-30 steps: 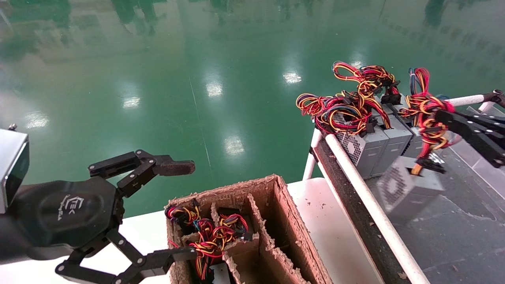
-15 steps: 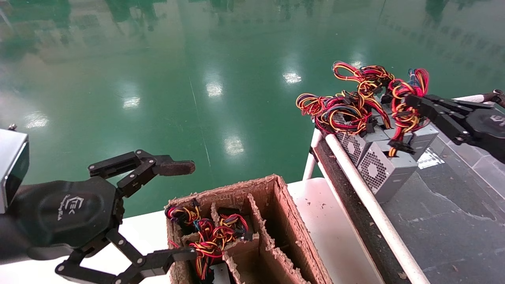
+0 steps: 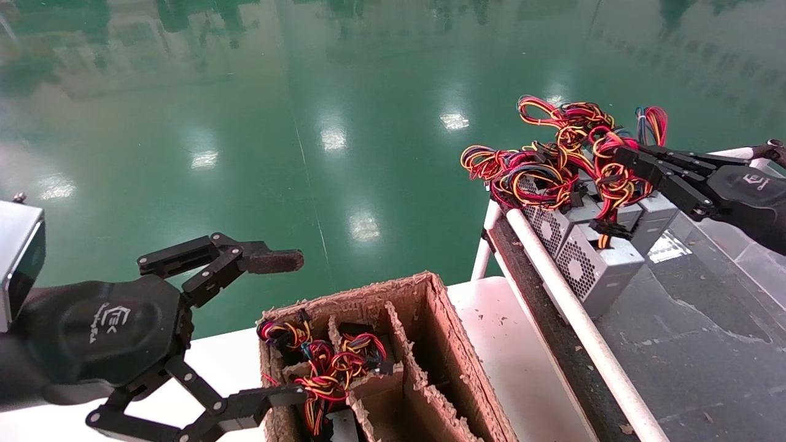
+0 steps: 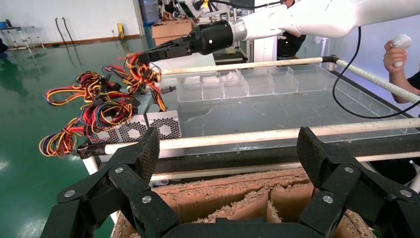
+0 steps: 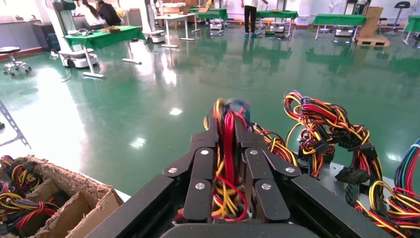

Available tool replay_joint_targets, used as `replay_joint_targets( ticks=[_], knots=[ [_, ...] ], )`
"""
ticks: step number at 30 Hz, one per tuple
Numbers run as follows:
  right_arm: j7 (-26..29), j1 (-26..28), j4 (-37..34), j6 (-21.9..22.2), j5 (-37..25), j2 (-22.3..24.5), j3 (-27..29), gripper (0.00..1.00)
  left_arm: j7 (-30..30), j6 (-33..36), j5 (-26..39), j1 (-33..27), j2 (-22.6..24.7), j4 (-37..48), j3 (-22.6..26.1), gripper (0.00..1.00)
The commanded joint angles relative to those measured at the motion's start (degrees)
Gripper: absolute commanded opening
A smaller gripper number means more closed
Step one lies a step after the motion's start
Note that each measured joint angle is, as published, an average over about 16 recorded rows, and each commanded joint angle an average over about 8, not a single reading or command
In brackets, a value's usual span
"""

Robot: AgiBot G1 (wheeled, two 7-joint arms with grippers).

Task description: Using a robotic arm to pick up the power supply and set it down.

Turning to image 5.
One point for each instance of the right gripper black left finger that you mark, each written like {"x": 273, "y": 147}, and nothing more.
{"x": 200, "y": 197}

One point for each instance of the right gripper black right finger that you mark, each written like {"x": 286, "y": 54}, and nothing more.
{"x": 272, "y": 200}

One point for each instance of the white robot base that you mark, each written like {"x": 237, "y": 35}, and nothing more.
{"x": 154, "y": 33}

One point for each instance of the shredded cardboard divider box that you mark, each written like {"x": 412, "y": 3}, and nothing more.
{"x": 95, "y": 203}

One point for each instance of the white bare table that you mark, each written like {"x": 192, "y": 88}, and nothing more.
{"x": 174, "y": 16}

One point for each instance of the green cloth covered table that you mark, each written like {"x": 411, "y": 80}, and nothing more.
{"x": 338, "y": 19}
{"x": 414, "y": 24}
{"x": 211, "y": 13}
{"x": 105, "y": 37}
{"x": 277, "y": 14}

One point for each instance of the standing person black trousers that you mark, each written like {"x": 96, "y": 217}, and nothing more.
{"x": 251, "y": 16}

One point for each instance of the wooden pallet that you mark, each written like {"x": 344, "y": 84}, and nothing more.
{"x": 372, "y": 41}

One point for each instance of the small brown box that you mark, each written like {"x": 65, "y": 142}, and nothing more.
{"x": 111, "y": 29}

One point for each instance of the stacked cardboard boxes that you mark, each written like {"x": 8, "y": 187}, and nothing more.
{"x": 177, "y": 6}

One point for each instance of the seated person dark jacket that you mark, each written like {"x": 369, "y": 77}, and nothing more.
{"x": 110, "y": 14}

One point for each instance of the tall cardboard sheet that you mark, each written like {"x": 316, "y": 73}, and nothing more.
{"x": 370, "y": 21}

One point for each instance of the seated person white shirt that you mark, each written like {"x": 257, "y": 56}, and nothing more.
{"x": 92, "y": 16}

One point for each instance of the white robot with base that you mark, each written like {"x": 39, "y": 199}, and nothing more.
{"x": 67, "y": 19}

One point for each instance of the black cabinet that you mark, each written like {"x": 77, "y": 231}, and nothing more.
{"x": 46, "y": 36}

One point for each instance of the black tall stool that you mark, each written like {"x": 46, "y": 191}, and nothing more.
{"x": 402, "y": 5}

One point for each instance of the black round stool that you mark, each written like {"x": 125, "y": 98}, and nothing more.
{"x": 10, "y": 50}

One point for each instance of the perforated metal bracket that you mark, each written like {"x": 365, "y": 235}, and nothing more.
{"x": 13, "y": 123}

